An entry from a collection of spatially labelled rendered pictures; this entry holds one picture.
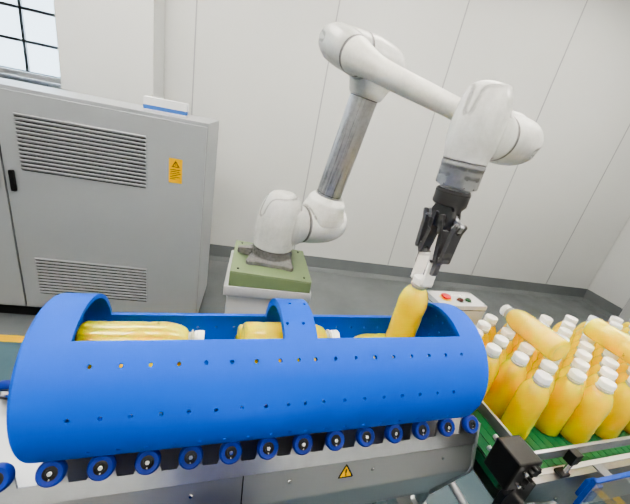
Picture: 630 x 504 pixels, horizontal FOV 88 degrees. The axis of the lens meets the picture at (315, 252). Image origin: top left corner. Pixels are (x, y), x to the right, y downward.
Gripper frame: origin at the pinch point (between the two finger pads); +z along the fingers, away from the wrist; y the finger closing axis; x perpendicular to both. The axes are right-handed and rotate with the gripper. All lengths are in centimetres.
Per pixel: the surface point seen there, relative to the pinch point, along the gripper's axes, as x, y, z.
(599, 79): 321, -233, -117
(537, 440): 41, 19, 42
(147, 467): -58, 17, 35
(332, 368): -26.6, 16.9, 13.6
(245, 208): -16, -272, 74
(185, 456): -52, 16, 35
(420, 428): 1.1, 16.4, 34.5
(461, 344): 4.5, 14.2, 10.9
